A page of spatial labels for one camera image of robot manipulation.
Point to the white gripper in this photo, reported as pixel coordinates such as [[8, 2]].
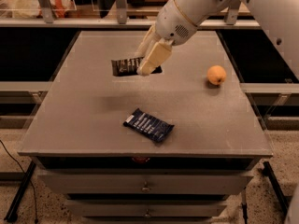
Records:
[[174, 23]]

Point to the dark chocolate rxbar wrapper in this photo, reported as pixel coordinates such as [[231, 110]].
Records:
[[126, 67]]

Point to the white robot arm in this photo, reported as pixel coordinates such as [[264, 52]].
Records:
[[279, 19]]

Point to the blue blueberry rxbar wrapper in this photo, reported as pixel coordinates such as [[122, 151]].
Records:
[[149, 126]]

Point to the orange round fruit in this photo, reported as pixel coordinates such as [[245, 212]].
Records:
[[216, 75]]

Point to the grey drawer cabinet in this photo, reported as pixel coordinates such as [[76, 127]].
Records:
[[84, 152]]

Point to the orange white plastic bag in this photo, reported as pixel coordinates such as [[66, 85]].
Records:
[[31, 9]]

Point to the upper drawer metal knob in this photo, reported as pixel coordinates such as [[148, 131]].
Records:
[[145, 188]]

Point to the drawer metal knob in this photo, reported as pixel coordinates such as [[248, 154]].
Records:
[[147, 214], [145, 188]]

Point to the lower drawer metal knob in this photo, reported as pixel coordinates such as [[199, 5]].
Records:
[[147, 214]]

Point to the black right floor rail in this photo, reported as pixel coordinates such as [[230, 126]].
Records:
[[282, 199]]

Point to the black floor rail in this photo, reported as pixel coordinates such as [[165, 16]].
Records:
[[24, 179], [282, 199]]

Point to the black left floor rail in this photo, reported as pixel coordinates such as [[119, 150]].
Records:
[[24, 179]]

